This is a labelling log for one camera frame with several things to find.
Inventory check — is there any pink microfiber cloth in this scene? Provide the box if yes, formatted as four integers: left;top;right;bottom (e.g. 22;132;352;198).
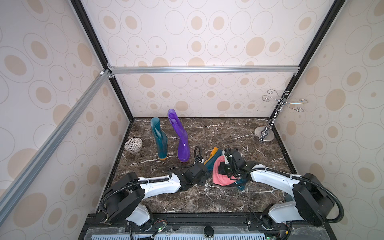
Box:
213;156;236;186

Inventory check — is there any teal rubber boot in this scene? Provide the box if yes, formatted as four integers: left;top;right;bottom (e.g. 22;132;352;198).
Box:
151;117;168;161
204;147;246;191

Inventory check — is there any purple rubber boot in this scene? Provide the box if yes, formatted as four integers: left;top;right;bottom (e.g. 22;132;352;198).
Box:
168;109;191;163

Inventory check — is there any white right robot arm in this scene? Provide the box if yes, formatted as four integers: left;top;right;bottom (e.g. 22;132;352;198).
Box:
213;149;345;229

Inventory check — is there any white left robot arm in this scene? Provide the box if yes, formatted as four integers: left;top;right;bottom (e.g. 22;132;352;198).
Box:
99;162;209;227

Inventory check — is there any chrome mug tree stand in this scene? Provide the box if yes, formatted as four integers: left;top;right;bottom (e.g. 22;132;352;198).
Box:
254;89;309;143

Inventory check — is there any patterned black white bowl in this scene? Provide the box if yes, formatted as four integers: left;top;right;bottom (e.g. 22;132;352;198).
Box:
124;137;143;154

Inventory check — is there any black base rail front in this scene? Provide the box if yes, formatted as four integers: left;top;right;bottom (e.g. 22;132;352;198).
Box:
79;212;336;240

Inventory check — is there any horizontal aluminium rail back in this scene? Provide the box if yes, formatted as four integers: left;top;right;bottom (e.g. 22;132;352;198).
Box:
110;65;300;74

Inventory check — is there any diagonal aluminium rail left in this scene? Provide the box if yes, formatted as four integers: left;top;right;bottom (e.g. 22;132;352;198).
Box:
1;69;112;225

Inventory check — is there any black corner frame post right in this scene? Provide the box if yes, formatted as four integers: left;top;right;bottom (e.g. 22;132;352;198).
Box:
269;0;346;120

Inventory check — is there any black corner frame post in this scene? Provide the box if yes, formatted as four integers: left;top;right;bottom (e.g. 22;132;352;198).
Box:
269;0;346;120
70;0;135;122

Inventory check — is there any black corner frame post left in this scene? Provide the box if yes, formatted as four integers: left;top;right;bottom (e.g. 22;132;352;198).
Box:
70;0;135;122

